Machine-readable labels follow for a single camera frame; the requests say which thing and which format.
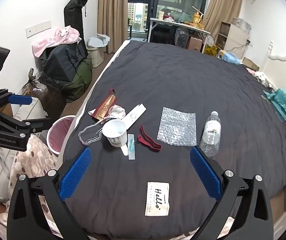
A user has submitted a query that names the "clear plastic bag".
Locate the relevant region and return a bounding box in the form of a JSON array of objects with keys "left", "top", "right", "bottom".
[{"left": 174, "top": 27, "right": 190, "bottom": 48}]

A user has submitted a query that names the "pink cloth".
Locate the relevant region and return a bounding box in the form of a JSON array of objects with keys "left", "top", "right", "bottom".
[{"left": 32, "top": 25, "right": 82, "bottom": 58}]

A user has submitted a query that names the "white cabinet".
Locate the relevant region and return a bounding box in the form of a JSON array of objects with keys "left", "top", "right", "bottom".
[{"left": 217, "top": 21, "right": 250, "bottom": 58}]

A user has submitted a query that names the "clear plastic water bottle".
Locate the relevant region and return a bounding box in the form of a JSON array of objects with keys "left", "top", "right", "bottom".
[{"left": 199, "top": 111, "right": 221, "bottom": 158}]

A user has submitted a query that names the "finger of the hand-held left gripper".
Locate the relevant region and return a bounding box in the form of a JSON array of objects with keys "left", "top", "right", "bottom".
[
  {"left": 0, "top": 115, "right": 55, "bottom": 134},
  {"left": 0, "top": 94, "right": 33, "bottom": 108}
]

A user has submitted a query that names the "white paper sleeve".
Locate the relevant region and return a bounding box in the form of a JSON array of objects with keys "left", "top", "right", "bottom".
[{"left": 122, "top": 103, "right": 147, "bottom": 131}]

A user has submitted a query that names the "bubble wrap sheet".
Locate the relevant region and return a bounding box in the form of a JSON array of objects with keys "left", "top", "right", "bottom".
[{"left": 156, "top": 107, "right": 197, "bottom": 147}]

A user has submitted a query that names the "brown plastic bag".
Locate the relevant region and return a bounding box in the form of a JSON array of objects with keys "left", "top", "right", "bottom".
[{"left": 21, "top": 68, "right": 66, "bottom": 121}]

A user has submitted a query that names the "beige curtain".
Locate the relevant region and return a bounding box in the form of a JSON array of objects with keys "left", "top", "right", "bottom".
[
  {"left": 97, "top": 0, "right": 129, "bottom": 54},
  {"left": 202, "top": 0, "right": 246, "bottom": 43}
]

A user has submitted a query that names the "tall black carry bag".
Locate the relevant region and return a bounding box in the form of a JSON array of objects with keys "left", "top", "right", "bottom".
[{"left": 63, "top": 0, "right": 89, "bottom": 58}]

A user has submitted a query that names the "white folding table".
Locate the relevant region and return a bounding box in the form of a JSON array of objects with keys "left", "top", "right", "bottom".
[{"left": 149, "top": 17, "right": 211, "bottom": 53}]

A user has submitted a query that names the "white paper cup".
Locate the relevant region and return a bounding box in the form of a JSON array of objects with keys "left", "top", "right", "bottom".
[{"left": 102, "top": 119, "right": 129, "bottom": 148}]

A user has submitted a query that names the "flat cardboard box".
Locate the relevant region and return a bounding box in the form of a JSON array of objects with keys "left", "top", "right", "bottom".
[{"left": 241, "top": 57, "right": 260, "bottom": 72}]

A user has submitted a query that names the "white wall socket panel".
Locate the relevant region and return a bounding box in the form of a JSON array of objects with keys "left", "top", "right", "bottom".
[{"left": 25, "top": 20, "right": 52, "bottom": 38}]

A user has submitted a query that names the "white clothes pile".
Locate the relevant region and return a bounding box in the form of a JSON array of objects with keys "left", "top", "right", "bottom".
[{"left": 254, "top": 71, "right": 271, "bottom": 88}]

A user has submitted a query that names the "floral blanket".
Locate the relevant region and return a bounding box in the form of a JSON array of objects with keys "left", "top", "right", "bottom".
[{"left": 0, "top": 134, "right": 60, "bottom": 240}]

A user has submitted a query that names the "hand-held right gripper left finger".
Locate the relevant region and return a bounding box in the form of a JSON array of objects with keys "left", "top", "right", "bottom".
[{"left": 7, "top": 147, "right": 92, "bottom": 240}]

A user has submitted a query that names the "dark grey duvet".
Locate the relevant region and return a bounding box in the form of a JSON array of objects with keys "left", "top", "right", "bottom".
[{"left": 55, "top": 40, "right": 286, "bottom": 239}]

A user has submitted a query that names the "yellow bag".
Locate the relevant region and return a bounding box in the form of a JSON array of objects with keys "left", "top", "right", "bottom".
[{"left": 204, "top": 44, "right": 218, "bottom": 57}]

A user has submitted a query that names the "white headboard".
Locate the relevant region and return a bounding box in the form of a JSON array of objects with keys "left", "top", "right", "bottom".
[{"left": 259, "top": 41, "right": 286, "bottom": 96}]

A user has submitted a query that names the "green bag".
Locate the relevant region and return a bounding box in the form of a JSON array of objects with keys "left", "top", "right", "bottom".
[{"left": 62, "top": 59, "right": 93, "bottom": 103}]

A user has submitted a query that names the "gold and red packet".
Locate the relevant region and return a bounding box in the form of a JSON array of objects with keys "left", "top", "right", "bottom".
[{"left": 92, "top": 88, "right": 118, "bottom": 120}]

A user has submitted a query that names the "pink trash bin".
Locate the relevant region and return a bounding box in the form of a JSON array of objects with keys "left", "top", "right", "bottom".
[{"left": 46, "top": 115, "right": 77, "bottom": 156}]

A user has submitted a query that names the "clear plastic blister tray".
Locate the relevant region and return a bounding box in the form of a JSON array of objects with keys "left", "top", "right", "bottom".
[{"left": 78, "top": 119, "right": 108, "bottom": 146}]

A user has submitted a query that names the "white laundry basket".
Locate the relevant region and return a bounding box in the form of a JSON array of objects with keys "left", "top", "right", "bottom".
[{"left": 86, "top": 33, "right": 111, "bottom": 68}]

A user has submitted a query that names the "blue plastic bag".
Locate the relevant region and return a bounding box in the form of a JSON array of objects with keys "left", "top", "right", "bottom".
[{"left": 217, "top": 50, "right": 241, "bottom": 65}]

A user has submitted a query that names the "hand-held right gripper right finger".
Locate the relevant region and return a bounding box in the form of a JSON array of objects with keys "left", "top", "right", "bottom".
[{"left": 190, "top": 146, "right": 275, "bottom": 240}]

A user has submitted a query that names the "red fabric strap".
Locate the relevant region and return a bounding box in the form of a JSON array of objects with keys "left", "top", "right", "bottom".
[{"left": 137, "top": 124, "right": 162, "bottom": 153}]

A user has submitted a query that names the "white tissue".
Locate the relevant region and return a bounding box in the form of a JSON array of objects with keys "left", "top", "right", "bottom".
[{"left": 107, "top": 104, "right": 126, "bottom": 119}]

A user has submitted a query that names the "brown cardboard box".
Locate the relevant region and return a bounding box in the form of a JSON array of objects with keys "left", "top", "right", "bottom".
[{"left": 185, "top": 36, "right": 204, "bottom": 52}]

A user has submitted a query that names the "clear packet with green label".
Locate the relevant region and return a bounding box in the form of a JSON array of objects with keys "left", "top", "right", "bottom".
[{"left": 128, "top": 133, "right": 136, "bottom": 160}]

